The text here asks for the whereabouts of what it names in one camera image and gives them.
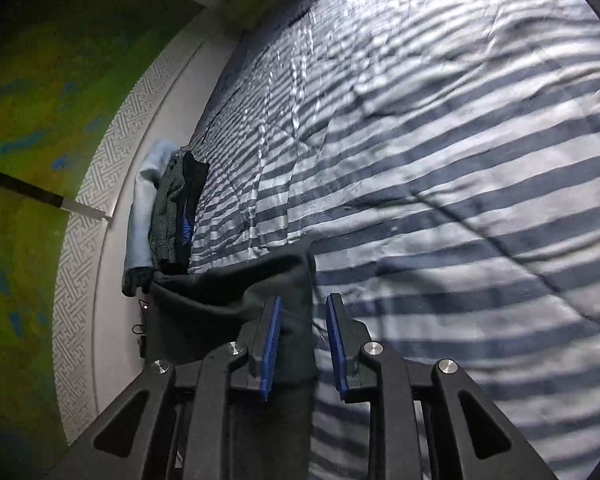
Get white patterned bed frame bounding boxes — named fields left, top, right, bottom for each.
left=52, top=10, right=246, bottom=446

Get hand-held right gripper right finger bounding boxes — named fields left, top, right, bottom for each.
left=326, top=292, right=558, bottom=480

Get folded dark checkered cloth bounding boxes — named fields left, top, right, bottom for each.
left=147, top=152, right=187, bottom=274

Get folded light blue cloth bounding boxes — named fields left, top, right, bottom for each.
left=123, top=140, right=179, bottom=297

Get blue white striped blanket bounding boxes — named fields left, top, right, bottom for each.
left=187, top=0, right=600, bottom=480

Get dark grey pants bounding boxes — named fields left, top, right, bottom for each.
left=142, top=252, right=317, bottom=480

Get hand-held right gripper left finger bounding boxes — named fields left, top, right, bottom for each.
left=45, top=296, right=282, bottom=480

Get black cable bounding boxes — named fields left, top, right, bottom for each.
left=132, top=298, right=152, bottom=359

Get black and white stick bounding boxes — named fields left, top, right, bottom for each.
left=0, top=162, right=114, bottom=222

